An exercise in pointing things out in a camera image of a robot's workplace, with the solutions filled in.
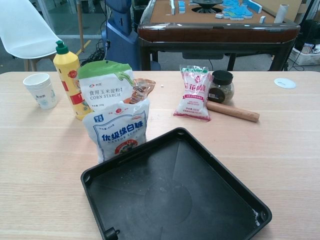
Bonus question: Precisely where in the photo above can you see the white blue snack packet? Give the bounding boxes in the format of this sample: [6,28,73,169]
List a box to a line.
[82,97,151,165]

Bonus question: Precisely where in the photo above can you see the pink white snack packet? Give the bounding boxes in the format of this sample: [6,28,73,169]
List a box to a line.
[173,64,213,123]

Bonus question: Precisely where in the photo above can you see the corn starch bag green top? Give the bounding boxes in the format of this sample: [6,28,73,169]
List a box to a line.
[77,59,137,118]

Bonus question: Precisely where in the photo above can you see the black plastic tray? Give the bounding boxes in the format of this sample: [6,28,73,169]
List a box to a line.
[80,126,273,240]

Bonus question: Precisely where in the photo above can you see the brown spout pouch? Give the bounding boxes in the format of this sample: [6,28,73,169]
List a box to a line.
[123,78,157,105]

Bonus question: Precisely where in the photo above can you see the glass spice jar black lid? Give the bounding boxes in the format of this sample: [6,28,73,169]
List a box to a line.
[208,70,236,103]

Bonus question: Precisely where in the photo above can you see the wooden rolling pin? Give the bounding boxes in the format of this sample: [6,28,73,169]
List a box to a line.
[206,101,260,123]

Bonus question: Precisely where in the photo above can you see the blue chair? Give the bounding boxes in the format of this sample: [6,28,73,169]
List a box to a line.
[104,0,161,71]

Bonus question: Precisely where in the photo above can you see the yellow squeeze bottle green cap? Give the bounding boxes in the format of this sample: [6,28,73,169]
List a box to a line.
[53,39,87,121]

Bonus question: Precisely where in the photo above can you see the dark brown mahjong table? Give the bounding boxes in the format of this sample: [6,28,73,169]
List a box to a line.
[137,0,301,72]

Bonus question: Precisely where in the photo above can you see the white paper cup stack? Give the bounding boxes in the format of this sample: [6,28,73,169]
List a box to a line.
[22,73,59,110]

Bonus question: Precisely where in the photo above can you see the black mahjong centre dome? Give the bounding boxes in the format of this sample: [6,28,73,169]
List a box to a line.
[191,0,223,14]

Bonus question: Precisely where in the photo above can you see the blue mahjong tile pile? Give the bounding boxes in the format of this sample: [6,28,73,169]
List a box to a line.
[221,0,263,21]

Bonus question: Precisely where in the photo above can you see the white cardboard box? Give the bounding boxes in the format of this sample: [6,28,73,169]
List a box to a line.
[291,42,320,66]

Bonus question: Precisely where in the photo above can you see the white paper roll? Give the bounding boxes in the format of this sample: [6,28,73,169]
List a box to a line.
[274,4,291,25]

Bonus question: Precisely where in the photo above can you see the white chair wooden legs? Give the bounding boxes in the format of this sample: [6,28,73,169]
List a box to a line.
[0,0,60,72]

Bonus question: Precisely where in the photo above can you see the black floor cable bundle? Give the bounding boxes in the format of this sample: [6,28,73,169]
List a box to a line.
[81,39,111,66]

